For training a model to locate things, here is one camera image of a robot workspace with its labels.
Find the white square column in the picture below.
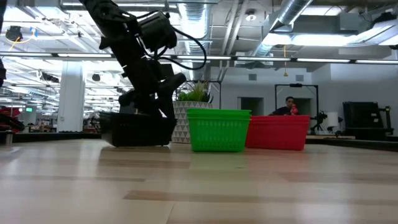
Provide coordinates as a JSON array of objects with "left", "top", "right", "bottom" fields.
[{"left": 56, "top": 61, "right": 86, "bottom": 133}]

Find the person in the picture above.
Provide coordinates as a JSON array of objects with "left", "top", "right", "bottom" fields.
[{"left": 268, "top": 96, "right": 301, "bottom": 116}]

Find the green spiky potted plant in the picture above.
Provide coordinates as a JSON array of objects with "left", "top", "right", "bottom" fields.
[{"left": 177, "top": 80, "right": 214, "bottom": 103}]

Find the red machine part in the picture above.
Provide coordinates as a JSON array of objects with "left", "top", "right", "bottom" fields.
[{"left": 0, "top": 105, "right": 26, "bottom": 133}]

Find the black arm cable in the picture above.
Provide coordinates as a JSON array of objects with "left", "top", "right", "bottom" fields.
[{"left": 157, "top": 27, "right": 208, "bottom": 71}]

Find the black equipment rack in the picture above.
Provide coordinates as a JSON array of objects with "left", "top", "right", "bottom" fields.
[{"left": 342, "top": 101, "right": 394, "bottom": 141}]

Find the white grey triangle-patterned planter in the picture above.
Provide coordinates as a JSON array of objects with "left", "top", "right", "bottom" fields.
[{"left": 170, "top": 100, "right": 214, "bottom": 144}]

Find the black camera on tripod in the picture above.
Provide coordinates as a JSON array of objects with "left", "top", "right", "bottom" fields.
[{"left": 310, "top": 111, "right": 328, "bottom": 135}]

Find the black ceiling-mounted device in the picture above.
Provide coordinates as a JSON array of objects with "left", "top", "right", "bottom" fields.
[{"left": 5, "top": 26, "right": 24, "bottom": 42}]

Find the yellow hanging cord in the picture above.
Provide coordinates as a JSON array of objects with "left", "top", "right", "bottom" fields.
[{"left": 282, "top": 45, "right": 289, "bottom": 77}]

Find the white lamp shade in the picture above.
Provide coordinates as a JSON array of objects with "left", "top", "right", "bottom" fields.
[{"left": 326, "top": 111, "right": 340, "bottom": 128}]

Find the silver ceiling air duct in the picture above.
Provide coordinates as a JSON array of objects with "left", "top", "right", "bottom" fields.
[{"left": 248, "top": 0, "right": 314, "bottom": 57}]

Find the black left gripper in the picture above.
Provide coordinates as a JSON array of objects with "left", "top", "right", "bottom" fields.
[{"left": 118, "top": 63, "right": 187, "bottom": 121}]

